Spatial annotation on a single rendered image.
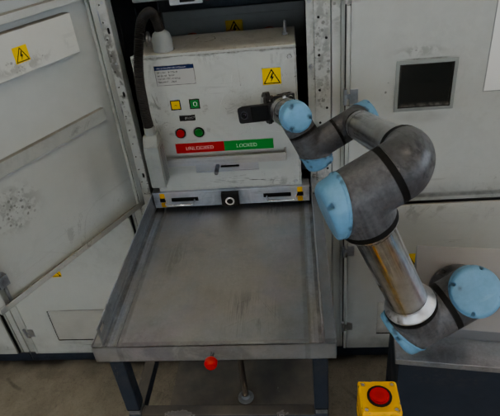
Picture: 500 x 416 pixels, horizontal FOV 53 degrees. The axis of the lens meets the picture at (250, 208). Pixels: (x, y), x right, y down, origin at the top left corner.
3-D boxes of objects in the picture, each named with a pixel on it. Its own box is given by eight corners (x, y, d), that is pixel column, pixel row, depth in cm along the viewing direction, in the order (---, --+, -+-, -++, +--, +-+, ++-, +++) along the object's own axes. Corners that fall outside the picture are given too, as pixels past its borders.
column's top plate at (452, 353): (502, 286, 149) (503, 281, 148) (530, 375, 123) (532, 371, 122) (389, 281, 156) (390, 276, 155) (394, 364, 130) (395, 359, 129)
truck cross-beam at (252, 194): (309, 200, 173) (308, 185, 170) (155, 208, 178) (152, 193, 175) (308, 192, 177) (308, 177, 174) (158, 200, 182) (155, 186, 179)
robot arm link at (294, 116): (294, 142, 123) (276, 112, 120) (283, 135, 133) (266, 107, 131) (321, 125, 123) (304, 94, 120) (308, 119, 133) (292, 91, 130)
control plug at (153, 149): (166, 187, 162) (156, 138, 152) (152, 188, 162) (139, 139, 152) (171, 176, 168) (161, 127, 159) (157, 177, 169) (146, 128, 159)
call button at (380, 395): (390, 408, 102) (391, 403, 101) (370, 408, 102) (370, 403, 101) (387, 390, 105) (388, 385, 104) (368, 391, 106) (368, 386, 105)
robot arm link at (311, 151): (350, 154, 128) (330, 117, 124) (312, 177, 129) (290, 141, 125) (341, 148, 135) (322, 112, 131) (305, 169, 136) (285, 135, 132)
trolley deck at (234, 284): (337, 358, 126) (337, 342, 122) (96, 362, 132) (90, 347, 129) (321, 207, 182) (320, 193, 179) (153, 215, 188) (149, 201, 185)
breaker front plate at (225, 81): (300, 189, 171) (294, 47, 145) (161, 196, 176) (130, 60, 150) (300, 187, 172) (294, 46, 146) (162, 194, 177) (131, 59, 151)
